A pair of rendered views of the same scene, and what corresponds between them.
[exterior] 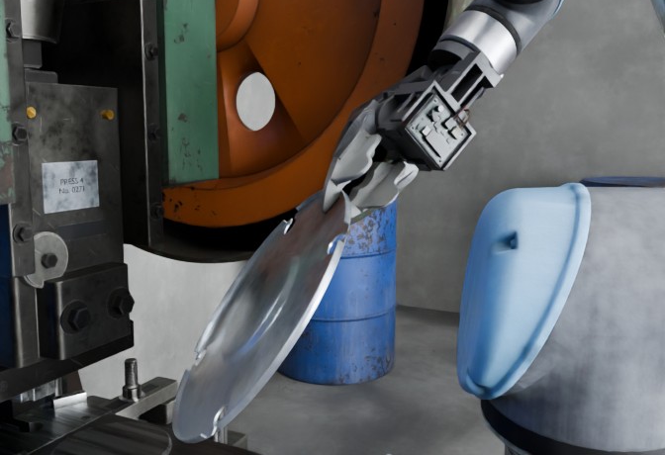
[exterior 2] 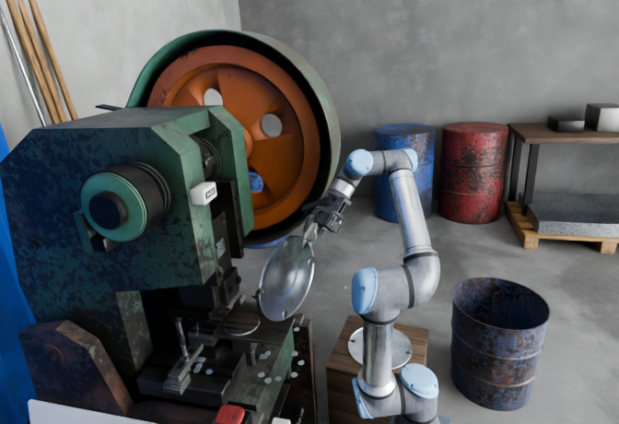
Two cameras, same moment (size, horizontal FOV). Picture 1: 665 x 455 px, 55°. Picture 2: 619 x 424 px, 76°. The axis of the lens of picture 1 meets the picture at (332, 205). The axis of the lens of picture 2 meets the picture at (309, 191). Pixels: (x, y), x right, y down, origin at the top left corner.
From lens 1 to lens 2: 77 cm
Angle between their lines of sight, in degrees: 17
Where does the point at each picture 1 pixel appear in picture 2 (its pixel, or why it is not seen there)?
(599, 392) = (380, 312)
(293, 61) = (269, 170)
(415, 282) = not seen: hidden behind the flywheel
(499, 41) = (349, 190)
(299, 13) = (270, 152)
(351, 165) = (309, 235)
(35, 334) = (217, 297)
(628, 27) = (393, 44)
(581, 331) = (377, 303)
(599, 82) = (380, 74)
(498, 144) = not seen: hidden behind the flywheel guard
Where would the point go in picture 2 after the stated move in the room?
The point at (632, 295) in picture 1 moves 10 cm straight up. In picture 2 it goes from (385, 297) to (385, 262)
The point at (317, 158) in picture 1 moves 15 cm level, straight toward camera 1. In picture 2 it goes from (284, 206) to (291, 221)
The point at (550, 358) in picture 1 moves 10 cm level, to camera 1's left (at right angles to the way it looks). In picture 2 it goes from (372, 308) to (334, 315)
